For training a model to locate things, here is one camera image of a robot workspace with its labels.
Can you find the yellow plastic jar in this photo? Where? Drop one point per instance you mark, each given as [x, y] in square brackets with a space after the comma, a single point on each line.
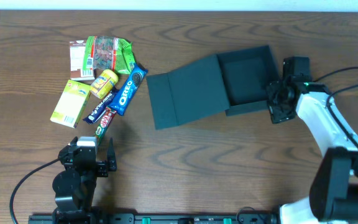
[104, 83]

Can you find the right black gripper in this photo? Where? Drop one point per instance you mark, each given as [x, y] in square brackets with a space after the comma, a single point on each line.
[278, 112]

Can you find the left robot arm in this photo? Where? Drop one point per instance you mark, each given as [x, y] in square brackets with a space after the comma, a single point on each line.
[74, 187]

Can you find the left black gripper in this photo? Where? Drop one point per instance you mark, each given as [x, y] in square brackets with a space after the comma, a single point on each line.
[96, 168]

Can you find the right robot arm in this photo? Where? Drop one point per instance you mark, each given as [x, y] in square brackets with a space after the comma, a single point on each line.
[333, 196]

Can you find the green snack bag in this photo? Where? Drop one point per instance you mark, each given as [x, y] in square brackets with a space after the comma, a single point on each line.
[104, 52]

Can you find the red KitKat bar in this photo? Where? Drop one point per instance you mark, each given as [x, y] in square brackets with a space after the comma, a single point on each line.
[105, 121]

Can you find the purple Dairy Milk bar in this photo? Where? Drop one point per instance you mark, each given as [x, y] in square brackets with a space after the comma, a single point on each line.
[99, 110]

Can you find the brown white carton box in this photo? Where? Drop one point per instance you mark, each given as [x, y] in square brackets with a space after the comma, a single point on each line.
[77, 53]

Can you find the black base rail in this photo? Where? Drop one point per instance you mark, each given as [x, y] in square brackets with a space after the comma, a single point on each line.
[128, 218]

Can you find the yellow green carton box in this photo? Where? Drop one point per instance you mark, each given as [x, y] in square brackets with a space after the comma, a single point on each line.
[71, 104]

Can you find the dark green folding box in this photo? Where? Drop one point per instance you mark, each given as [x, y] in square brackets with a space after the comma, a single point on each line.
[231, 82]

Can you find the blue Oreo cookie pack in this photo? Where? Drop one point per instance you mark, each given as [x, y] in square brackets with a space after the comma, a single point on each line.
[126, 93]

